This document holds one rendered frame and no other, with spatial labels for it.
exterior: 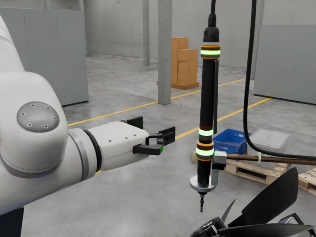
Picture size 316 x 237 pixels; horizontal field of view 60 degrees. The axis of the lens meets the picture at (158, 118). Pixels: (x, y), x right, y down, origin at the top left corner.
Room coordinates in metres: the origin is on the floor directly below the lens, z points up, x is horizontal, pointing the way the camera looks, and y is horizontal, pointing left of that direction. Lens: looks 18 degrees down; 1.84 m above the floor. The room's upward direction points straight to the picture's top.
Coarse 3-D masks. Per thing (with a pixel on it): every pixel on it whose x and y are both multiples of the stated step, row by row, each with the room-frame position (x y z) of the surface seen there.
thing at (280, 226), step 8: (264, 224) 0.49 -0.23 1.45; (272, 224) 0.49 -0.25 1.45; (280, 224) 0.50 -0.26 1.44; (288, 224) 0.50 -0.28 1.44; (296, 224) 0.50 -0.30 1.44; (224, 232) 0.60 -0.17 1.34; (232, 232) 0.59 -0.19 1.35; (240, 232) 0.58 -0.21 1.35; (248, 232) 0.57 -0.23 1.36; (256, 232) 0.56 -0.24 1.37; (264, 232) 0.55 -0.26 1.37; (272, 232) 0.55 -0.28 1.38; (280, 232) 0.54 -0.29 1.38; (288, 232) 0.54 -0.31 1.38; (296, 232) 0.54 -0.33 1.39
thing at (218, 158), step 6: (216, 156) 0.63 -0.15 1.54; (222, 156) 0.63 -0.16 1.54; (216, 162) 0.63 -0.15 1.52; (222, 162) 0.63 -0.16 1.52; (216, 168) 0.63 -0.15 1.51; (222, 168) 0.63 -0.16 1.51; (216, 174) 0.63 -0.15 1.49; (192, 180) 0.66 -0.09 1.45; (210, 180) 0.66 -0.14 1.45; (216, 180) 0.63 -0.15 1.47; (192, 186) 0.64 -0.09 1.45; (198, 186) 0.63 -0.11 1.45; (204, 186) 0.63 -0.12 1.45; (210, 186) 0.63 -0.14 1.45
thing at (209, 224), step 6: (210, 222) 0.72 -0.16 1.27; (216, 222) 0.73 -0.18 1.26; (222, 222) 0.74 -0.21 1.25; (198, 228) 0.79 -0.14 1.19; (204, 228) 0.71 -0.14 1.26; (210, 228) 0.71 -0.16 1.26; (216, 228) 0.71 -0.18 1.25; (192, 234) 0.75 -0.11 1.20; (198, 234) 0.71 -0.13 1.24; (204, 234) 0.70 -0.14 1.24; (210, 234) 0.70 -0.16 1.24; (216, 234) 0.70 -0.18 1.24
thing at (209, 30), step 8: (208, 24) 0.65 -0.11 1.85; (208, 32) 0.64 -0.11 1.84; (216, 32) 0.64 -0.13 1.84; (208, 40) 0.64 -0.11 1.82; (216, 40) 0.64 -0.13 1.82; (200, 160) 0.64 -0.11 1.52; (200, 168) 0.64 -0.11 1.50; (208, 168) 0.64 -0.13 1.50; (200, 176) 0.64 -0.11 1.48; (208, 176) 0.64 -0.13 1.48; (200, 192) 0.64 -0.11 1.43
